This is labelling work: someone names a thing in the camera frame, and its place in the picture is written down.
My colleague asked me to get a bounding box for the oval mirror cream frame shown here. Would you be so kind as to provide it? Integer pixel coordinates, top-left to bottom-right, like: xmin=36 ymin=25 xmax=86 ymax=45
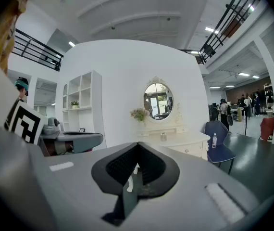
xmin=143 ymin=76 xmax=175 ymax=125

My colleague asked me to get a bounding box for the blue chair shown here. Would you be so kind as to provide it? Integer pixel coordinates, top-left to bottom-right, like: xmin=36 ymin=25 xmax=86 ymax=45
xmin=203 ymin=120 xmax=237 ymax=176

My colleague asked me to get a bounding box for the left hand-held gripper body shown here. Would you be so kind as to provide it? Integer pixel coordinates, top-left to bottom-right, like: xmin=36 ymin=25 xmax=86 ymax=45
xmin=4 ymin=97 xmax=75 ymax=156

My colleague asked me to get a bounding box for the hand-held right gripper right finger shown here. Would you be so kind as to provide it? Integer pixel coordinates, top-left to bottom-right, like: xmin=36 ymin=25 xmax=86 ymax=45
xmin=124 ymin=142 xmax=260 ymax=231

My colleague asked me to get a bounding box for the person's yellow plaid shirt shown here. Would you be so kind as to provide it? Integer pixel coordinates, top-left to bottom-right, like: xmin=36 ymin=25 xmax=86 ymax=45
xmin=0 ymin=0 xmax=30 ymax=76

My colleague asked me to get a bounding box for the pink flower bouquet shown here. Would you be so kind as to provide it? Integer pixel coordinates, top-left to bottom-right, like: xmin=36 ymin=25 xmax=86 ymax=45
xmin=130 ymin=107 xmax=151 ymax=124

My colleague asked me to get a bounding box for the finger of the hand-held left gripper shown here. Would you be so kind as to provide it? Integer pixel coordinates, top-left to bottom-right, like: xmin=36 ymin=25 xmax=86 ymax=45
xmin=57 ymin=131 xmax=104 ymax=153

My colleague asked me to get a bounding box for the cream dressing table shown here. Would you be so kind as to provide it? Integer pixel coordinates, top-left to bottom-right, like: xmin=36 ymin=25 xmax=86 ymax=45
xmin=136 ymin=121 xmax=211 ymax=160

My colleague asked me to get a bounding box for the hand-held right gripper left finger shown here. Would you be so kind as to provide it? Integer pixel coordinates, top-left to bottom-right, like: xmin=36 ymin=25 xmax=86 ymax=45
xmin=36 ymin=142 xmax=139 ymax=231

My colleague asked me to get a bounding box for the long black railing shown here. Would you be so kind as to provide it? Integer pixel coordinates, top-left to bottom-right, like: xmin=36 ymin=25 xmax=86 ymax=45
xmin=10 ymin=28 xmax=64 ymax=72

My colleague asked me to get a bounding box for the red chair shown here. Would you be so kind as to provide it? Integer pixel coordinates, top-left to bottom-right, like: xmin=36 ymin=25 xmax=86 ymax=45
xmin=259 ymin=116 xmax=274 ymax=141

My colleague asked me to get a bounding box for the tall black railing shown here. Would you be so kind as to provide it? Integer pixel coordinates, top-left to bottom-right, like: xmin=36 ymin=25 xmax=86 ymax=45
xmin=179 ymin=0 xmax=260 ymax=65

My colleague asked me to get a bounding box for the white shelf unit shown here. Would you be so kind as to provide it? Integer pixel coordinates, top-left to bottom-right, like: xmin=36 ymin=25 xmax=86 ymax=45
xmin=62 ymin=70 xmax=107 ymax=149

